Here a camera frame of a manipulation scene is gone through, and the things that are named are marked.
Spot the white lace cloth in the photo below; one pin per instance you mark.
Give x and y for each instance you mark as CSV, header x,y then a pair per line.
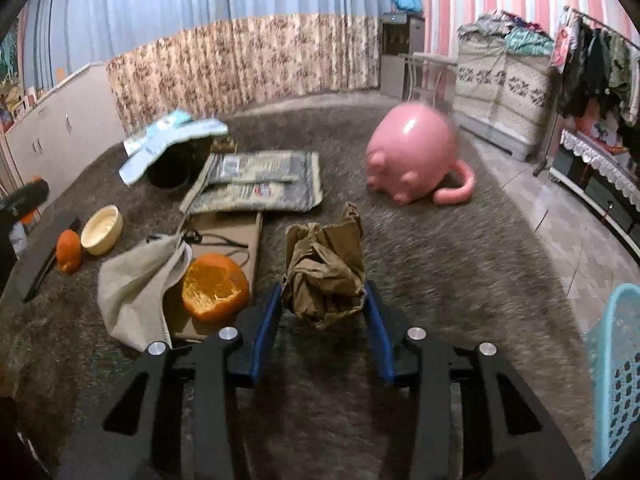
x,y
595,157

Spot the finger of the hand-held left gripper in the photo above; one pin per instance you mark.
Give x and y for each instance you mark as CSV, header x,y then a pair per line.
x,y
27,197
45,255

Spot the grey cloth bag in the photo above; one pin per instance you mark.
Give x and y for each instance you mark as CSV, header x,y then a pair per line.
x,y
132,290

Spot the small folding table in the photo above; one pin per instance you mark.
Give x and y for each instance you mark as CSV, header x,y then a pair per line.
x,y
425,57

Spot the brown paper bag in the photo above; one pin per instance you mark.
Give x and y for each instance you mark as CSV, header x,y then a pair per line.
x,y
322,270

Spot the pink pig mug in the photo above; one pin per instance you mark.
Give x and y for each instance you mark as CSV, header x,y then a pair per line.
x,y
415,145

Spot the grey shaggy rug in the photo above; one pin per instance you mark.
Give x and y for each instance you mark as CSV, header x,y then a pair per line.
x,y
450,260

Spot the grey water dispenser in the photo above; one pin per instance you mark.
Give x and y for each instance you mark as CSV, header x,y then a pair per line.
x,y
395,45

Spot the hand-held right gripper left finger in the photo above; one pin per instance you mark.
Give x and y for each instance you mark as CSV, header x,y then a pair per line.
x,y
265,330

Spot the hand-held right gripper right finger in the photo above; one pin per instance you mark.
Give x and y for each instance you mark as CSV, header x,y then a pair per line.
x,y
377,330

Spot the small printed paper sheet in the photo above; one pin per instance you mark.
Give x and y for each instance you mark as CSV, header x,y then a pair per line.
x,y
250,166

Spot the pile of clothes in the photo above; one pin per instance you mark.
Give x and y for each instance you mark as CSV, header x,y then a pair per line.
x,y
520,37

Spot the small orange fruit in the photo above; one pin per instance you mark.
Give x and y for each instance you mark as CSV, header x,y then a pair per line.
x,y
69,252

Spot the black cup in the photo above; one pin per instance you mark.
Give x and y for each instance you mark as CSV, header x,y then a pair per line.
x,y
175,165

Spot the box under patterned cloth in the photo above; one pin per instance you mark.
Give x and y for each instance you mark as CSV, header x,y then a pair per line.
x,y
500,90

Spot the newspaper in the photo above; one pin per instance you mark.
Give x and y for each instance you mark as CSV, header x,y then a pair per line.
x,y
270,197

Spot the metal clothes rack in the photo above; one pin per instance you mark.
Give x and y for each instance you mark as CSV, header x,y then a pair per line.
x,y
545,145

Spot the light blue plastic basket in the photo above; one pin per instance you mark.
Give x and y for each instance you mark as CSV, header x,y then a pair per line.
x,y
612,360

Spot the blue and floral curtain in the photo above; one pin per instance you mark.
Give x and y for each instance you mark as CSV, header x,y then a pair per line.
x,y
225,35

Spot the flat brown cardboard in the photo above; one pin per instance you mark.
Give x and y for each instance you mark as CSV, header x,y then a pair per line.
x,y
225,227

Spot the low dark media stand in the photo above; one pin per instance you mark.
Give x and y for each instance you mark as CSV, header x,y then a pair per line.
x,y
590,187

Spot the cream bowl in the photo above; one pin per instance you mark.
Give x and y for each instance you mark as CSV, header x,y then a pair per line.
x,y
102,230

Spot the row of hanging clothes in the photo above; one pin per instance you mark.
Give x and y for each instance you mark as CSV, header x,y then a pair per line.
x,y
600,70

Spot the light blue plastic packet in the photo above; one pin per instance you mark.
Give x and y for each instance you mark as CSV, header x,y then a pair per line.
x,y
150,145

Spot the white low cabinet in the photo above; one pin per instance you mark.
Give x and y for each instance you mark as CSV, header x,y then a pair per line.
x,y
65,125

